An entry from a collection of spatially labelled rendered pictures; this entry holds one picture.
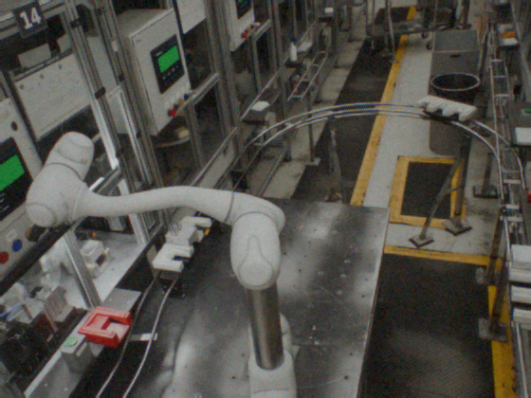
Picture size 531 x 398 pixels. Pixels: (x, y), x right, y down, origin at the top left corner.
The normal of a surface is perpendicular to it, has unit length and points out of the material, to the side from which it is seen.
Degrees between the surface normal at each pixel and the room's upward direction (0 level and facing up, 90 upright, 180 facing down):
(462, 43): 89
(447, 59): 91
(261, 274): 84
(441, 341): 0
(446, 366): 0
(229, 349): 0
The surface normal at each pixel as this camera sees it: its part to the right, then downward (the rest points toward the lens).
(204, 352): -0.12, -0.81
